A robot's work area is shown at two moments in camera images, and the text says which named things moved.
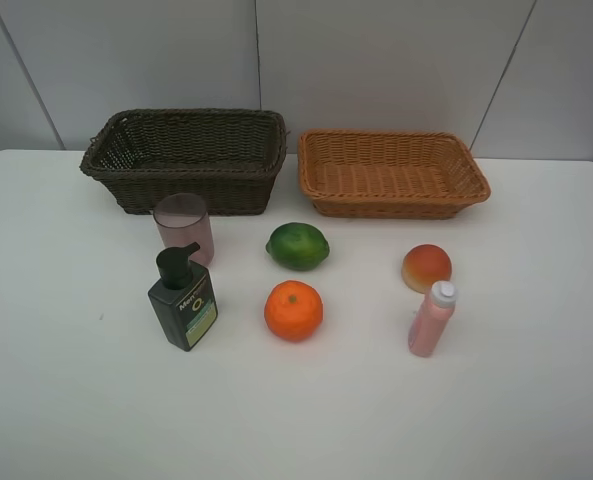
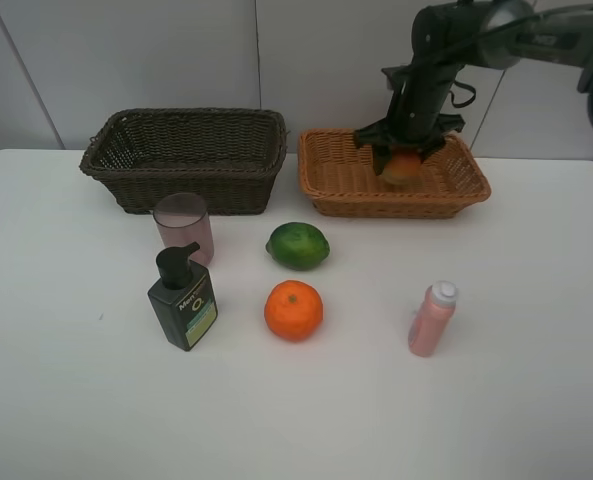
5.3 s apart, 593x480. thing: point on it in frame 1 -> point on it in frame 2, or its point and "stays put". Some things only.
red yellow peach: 425,264 -> 403,167
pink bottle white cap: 431,316 stays put
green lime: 297,246 stays put
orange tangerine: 293,309 stays put
